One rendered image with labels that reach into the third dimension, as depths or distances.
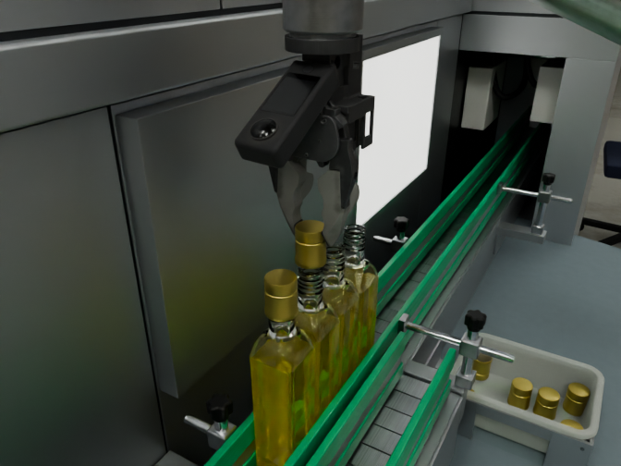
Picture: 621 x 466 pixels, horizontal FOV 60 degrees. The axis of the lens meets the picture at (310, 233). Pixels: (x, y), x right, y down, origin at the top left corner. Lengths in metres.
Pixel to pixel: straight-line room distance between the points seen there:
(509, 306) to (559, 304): 0.12
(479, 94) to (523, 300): 0.65
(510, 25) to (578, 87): 0.23
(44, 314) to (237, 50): 0.34
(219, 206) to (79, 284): 0.18
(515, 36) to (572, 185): 0.41
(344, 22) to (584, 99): 1.08
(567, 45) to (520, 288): 0.60
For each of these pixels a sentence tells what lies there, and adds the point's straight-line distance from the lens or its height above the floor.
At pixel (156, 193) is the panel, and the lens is 0.55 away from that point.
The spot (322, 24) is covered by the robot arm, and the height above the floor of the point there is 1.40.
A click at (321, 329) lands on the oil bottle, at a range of 0.61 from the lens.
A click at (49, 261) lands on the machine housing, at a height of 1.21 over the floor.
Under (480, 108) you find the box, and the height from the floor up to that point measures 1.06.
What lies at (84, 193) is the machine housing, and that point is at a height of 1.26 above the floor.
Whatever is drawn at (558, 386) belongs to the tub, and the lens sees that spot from 1.06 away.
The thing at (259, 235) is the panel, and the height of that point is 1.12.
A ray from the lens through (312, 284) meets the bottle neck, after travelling 0.59.
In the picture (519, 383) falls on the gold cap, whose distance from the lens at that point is 1.00.
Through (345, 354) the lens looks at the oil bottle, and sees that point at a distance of 0.70.
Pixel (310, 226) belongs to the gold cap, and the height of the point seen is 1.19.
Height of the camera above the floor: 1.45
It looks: 27 degrees down
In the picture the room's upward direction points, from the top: straight up
